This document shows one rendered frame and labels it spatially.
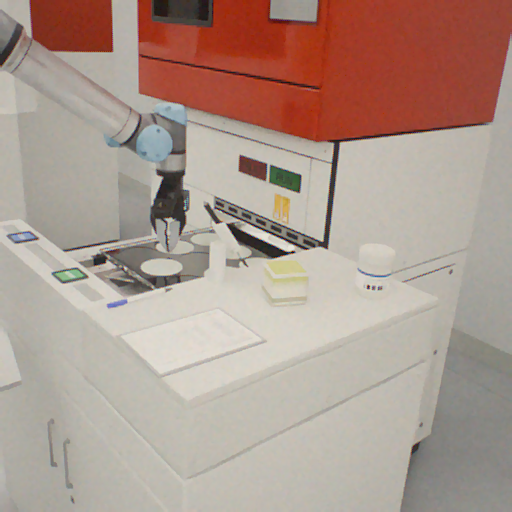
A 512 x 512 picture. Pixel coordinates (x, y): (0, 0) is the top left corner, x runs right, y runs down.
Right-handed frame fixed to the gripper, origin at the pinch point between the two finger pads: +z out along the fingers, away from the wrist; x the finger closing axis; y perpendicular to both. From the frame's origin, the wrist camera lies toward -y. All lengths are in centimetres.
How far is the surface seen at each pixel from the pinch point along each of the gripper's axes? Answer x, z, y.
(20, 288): 26.7, 3.9, -24.0
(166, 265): -1.5, 2.0, -6.3
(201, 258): -8.5, 2.1, 1.1
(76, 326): 4.6, 0.2, -43.4
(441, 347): -81, 46, 51
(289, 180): -28.5, -18.0, 10.4
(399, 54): -51, -49, 17
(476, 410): -108, 92, 87
